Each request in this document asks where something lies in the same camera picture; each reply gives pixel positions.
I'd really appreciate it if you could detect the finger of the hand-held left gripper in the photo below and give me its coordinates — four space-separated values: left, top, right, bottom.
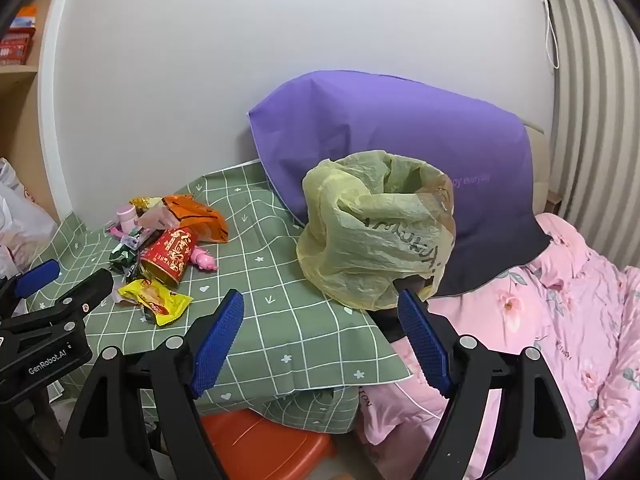
0 268 115 333
0 259 61 318

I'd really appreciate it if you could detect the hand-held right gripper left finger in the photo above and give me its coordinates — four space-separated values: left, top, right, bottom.
52 289 246 480

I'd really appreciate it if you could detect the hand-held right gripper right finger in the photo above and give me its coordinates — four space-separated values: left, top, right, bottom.
397 289 586 480

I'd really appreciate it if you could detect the green candy wrapper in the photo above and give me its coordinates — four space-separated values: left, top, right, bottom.
109 242 138 273

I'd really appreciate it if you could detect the yellow snack packet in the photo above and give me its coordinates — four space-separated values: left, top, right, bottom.
117 278 194 327

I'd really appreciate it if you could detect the white purple candy wrapper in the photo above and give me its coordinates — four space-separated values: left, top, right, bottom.
121 230 158 251

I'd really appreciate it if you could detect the red paper cup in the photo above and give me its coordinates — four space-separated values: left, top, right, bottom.
139 226 196 287

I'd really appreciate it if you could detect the pink clear wrapper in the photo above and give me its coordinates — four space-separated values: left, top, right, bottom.
137 207 178 231

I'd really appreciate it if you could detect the orange snack wrapper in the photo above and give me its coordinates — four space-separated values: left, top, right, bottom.
162 194 230 243

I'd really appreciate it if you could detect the yellow plastic bag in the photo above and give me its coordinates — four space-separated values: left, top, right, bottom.
296 150 457 311

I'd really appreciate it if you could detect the white plastic bag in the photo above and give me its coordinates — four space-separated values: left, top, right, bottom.
0 157 60 278

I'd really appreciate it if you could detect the pink bottle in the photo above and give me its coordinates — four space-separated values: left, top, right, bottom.
116 205 138 233

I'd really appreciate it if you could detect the green checked tablecloth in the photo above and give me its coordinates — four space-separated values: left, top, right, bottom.
25 157 416 436

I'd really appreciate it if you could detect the orange plastic stool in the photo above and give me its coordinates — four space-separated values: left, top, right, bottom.
200 407 337 480

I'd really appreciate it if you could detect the pink floral blanket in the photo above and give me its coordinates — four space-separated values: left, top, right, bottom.
357 212 640 480

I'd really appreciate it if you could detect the wooden shelf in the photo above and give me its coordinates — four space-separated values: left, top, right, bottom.
0 0 66 241

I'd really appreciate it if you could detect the beige headboard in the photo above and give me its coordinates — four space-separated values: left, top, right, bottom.
517 115 563 216

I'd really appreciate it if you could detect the purple pillow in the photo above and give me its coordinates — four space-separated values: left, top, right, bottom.
247 71 553 298

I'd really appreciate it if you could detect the red plastic basket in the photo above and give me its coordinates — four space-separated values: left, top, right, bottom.
0 30 36 67

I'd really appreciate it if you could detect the blue orange packet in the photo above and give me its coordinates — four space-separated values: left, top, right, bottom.
12 5 38 31

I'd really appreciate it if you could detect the striped curtain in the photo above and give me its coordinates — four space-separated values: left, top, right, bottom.
547 0 640 271

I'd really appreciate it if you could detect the white cord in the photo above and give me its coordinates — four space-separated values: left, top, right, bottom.
542 0 560 68

